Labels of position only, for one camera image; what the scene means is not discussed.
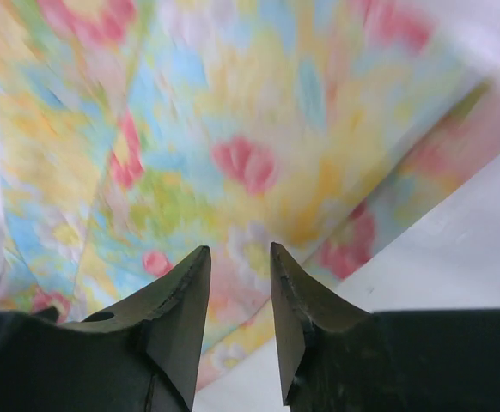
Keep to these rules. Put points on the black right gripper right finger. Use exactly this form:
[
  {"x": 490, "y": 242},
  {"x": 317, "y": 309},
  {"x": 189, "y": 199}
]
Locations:
[{"x": 334, "y": 356}]

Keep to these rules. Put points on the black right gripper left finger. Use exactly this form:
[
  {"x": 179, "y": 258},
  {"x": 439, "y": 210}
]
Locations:
[{"x": 139, "y": 354}]

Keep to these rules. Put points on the floral pastel skirt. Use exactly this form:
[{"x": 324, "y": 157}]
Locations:
[{"x": 133, "y": 131}]

